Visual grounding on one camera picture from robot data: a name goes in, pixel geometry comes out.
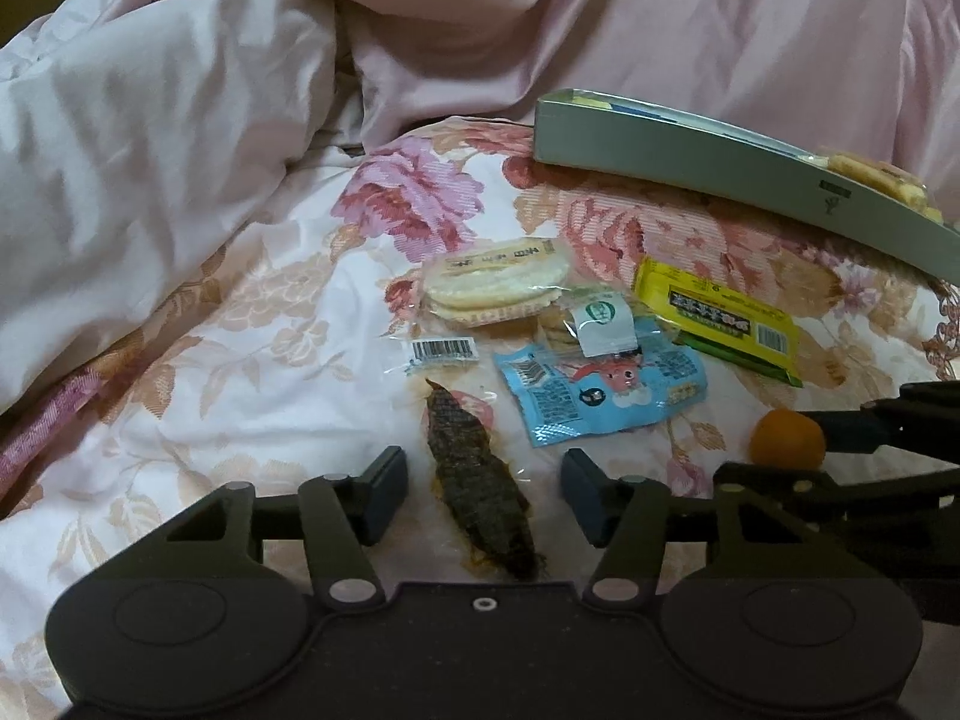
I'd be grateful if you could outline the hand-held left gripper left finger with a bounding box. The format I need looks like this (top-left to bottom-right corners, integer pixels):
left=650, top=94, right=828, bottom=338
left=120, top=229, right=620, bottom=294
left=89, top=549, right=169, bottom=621
left=154, top=447, right=410, bottom=612

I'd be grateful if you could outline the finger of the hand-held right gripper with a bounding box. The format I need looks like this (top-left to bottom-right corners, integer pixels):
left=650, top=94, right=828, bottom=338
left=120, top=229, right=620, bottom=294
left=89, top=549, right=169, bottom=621
left=784, top=469, right=960, bottom=578
left=799, top=382, right=960, bottom=455

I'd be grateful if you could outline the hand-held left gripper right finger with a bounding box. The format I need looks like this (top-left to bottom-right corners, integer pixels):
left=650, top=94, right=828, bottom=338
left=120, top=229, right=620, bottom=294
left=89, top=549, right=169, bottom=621
left=564, top=448, right=807, bottom=611

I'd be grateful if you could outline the dark dried snack packet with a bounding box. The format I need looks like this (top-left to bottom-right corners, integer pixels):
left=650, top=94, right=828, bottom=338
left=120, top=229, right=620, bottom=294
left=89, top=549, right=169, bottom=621
left=382, top=337, right=552, bottom=582

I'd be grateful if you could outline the small orange fruit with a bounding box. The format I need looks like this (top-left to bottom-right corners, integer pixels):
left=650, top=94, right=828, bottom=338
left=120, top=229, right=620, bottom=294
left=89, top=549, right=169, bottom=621
left=750, top=409, right=826, bottom=470

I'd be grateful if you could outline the light blue snack packet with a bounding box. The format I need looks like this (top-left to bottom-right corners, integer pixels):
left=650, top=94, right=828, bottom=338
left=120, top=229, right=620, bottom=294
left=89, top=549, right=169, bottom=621
left=493, top=319, right=710, bottom=449

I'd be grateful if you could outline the green label biscuit packet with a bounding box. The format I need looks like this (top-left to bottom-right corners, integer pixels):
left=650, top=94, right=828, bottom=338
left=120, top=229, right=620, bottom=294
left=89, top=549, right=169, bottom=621
left=536, top=289, right=661, bottom=357

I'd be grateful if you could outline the yellow snack packet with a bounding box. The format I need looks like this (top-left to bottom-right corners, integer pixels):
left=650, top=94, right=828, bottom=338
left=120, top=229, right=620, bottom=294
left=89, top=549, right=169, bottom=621
left=632, top=255, right=805, bottom=389

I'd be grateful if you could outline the rice cracker packet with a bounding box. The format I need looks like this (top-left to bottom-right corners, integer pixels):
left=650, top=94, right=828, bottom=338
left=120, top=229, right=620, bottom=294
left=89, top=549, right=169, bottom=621
left=416, top=236, right=571, bottom=331

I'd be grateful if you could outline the bread packet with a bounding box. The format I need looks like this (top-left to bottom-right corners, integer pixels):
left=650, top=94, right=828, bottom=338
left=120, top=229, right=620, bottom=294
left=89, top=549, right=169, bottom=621
left=817, top=151, right=946, bottom=224

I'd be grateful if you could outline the grey cardboard box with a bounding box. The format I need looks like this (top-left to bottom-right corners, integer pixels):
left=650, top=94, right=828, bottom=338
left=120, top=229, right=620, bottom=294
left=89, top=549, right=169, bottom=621
left=532, top=88, right=960, bottom=286

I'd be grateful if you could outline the floral bed sheet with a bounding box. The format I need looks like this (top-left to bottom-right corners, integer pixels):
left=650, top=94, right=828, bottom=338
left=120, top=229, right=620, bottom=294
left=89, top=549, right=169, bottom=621
left=0, top=116, right=960, bottom=691

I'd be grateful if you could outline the colourful painted paper lining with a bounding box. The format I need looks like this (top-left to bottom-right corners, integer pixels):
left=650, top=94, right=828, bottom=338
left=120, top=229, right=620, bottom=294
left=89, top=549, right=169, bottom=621
left=574, top=90, right=826, bottom=162

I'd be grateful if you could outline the pale pink duvet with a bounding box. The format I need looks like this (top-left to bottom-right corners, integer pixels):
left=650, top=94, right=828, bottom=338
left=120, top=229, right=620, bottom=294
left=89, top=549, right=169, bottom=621
left=0, top=0, right=368, bottom=413

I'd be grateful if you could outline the pink satin sheet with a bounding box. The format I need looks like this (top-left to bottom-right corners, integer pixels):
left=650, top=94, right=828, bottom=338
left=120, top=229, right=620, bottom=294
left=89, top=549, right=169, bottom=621
left=150, top=0, right=960, bottom=188

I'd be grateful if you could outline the wooden headboard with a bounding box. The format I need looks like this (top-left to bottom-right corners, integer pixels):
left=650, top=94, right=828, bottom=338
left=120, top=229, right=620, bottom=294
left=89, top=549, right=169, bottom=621
left=0, top=0, right=76, bottom=31

